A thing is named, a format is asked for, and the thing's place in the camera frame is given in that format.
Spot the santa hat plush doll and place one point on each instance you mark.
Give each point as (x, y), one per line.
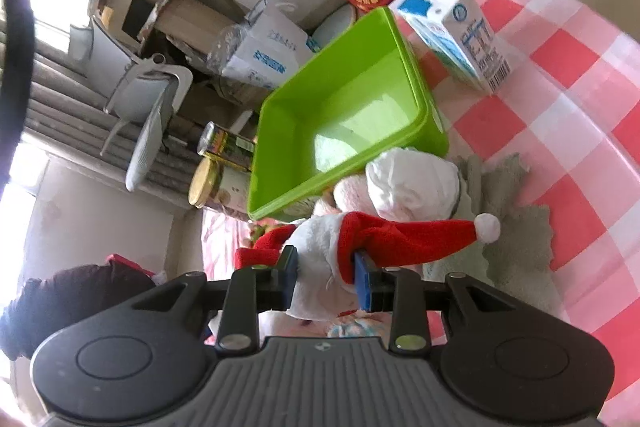
(412, 198)

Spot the red white checkered tablecloth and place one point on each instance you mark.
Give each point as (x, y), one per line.
(569, 108)

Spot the blue white milk carton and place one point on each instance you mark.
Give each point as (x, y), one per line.
(459, 34)

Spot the gold lid cookie jar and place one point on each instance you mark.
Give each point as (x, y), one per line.
(221, 188)

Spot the black yellow tin can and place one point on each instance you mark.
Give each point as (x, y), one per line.
(230, 149)

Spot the green plastic bin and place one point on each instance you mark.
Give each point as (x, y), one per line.
(360, 96)

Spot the grey green cloth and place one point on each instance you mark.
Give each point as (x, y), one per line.
(519, 262)

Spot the white cardboard box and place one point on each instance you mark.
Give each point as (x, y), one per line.
(269, 51)

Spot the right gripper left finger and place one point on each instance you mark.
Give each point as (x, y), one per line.
(248, 293)

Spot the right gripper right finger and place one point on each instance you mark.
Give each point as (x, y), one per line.
(399, 292)

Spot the white office chair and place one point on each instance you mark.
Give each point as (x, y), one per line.
(150, 92)

